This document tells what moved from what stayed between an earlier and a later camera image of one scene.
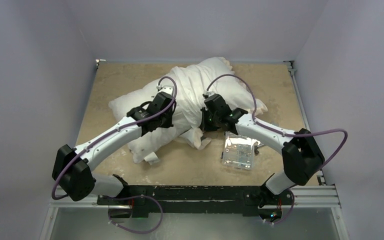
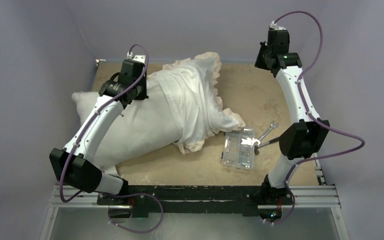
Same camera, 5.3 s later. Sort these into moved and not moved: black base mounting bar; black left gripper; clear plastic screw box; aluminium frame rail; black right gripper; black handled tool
Moved: black right gripper; black left gripper
Not moved: clear plastic screw box; black base mounting bar; black handled tool; aluminium frame rail
